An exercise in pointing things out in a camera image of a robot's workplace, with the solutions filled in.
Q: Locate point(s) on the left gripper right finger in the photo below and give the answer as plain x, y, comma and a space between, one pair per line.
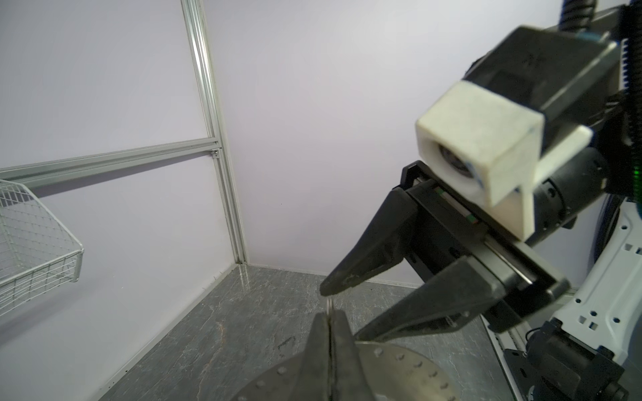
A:
348, 378

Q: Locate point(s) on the metal ring disc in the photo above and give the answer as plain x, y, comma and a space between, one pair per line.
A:
392, 372

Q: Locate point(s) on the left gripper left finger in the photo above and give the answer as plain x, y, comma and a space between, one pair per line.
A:
313, 379

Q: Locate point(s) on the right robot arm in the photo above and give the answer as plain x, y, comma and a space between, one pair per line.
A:
579, 352

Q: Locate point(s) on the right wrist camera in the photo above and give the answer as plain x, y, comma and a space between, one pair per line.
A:
522, 112

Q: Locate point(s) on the aluminium frame profiles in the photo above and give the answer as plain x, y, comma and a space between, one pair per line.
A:
66, 170

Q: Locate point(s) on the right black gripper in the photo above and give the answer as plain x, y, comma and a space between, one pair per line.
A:
490, 272

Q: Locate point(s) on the small steel split keyring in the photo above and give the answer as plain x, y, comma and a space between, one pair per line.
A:
329, 306

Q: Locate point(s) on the long white wire basket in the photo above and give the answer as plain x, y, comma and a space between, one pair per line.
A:
38, 252

